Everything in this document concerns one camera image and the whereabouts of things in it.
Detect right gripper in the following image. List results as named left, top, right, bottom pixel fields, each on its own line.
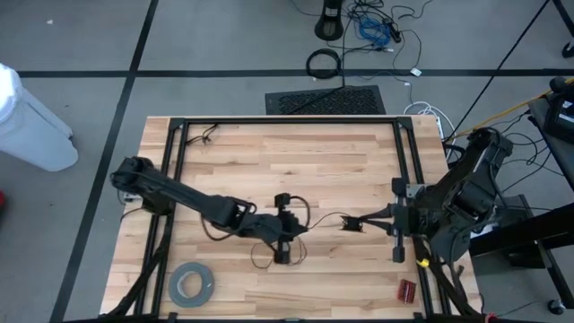
left=357, top=177, right=432, bottom=265

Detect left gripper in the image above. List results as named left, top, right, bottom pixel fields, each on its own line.
left=273, top=192, right=310, bottom=265

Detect black cord spool white labels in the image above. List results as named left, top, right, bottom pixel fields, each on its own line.
left=339, top=214, right=365, bottom=233

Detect thin dark cord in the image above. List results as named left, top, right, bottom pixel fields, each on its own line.
left=249, top=211, right=346, bottom=270

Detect red connector block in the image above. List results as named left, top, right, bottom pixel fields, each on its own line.
left=396, top=278, right=418, bottom=305

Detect black floor mat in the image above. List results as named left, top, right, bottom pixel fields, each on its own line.
left=265, top=84, right=387, bottom=116

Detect black equipment cart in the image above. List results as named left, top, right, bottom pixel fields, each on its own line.
left=465, top=96, right=574, bottom=310

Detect black power strip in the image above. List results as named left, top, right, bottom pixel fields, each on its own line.
left=383, top=17, right=404, bottom=45

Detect black electronic device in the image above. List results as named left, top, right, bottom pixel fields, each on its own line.
left=549, top=75, right=574, bottom=144

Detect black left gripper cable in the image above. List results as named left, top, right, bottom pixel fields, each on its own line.
left=199, top=195, right=312, bottom=242

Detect brown cable with plug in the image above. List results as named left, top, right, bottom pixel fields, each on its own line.
left=454, top=264, right=467, bottom=297

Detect black aluminium table frame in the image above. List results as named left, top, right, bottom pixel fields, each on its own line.
left=100, top=116, right=483, bottom=323

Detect white power strip with cable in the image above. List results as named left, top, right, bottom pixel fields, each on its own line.
left=402, top=101, right=457, bottom=162

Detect small black cable bundle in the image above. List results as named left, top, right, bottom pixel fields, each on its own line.
left=185, top=123, right=221, bottom=146

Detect grey duct tape roll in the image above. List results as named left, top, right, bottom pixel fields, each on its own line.
left=168, top=261, right=216, bottom=309

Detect coiled black floor cable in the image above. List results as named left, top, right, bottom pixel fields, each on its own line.
left=305, top=48, right=343, bottom=81

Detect yellow floor cable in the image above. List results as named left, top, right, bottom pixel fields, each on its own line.
left=452, top=76, right=574, bottom=138

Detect coiled blue cable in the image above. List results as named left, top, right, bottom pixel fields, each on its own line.
left=358, top=16, right=392, bottom=47

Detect black hanging cable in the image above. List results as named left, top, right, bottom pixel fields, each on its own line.
left=442, top=0, right=552, bottom=144

